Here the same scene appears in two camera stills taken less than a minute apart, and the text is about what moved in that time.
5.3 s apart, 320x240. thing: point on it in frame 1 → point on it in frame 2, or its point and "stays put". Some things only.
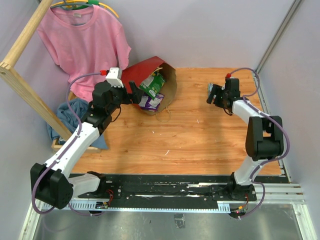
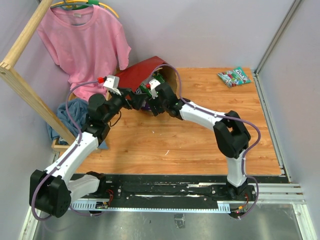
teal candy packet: [210, 86] → [233, 78]
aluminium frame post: [295, 4] stays put
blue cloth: [79, 107] stays put
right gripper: [215, 90] → [155, 110]
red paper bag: [136, 72] stays put
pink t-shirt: [83, 39] stays put
